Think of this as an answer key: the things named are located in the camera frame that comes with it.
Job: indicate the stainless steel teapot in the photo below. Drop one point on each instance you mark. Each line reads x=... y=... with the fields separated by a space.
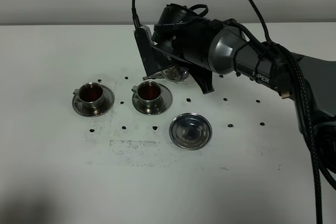
x=172 y=74

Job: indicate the steel teapot saucer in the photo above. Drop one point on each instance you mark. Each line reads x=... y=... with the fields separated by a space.
x=190 y=131

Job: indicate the steel right teacup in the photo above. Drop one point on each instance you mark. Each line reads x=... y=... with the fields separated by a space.
x=148 y=93

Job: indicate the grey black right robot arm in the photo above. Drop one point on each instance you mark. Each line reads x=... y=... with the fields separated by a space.
x=310 y=82

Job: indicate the steel saucer under left cup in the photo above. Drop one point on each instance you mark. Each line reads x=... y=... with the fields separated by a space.
x=105 y=107

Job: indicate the steel saucer under right cup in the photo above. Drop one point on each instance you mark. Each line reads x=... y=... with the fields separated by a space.
x=156 y=106

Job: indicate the steel left teacup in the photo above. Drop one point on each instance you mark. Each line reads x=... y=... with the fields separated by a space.
x=91 y=95

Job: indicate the steel saucer under cup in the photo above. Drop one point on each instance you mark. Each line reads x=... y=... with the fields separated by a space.
x=105 y=107
x=156 y=106

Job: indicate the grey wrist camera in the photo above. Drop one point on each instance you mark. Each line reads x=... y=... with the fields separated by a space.
x=145 y=51

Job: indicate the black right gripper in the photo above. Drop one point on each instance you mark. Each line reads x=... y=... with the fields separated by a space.
x=186 y=35

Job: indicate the steel teacup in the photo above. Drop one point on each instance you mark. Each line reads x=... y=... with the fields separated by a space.
x=148 y=93
x=91 y=95

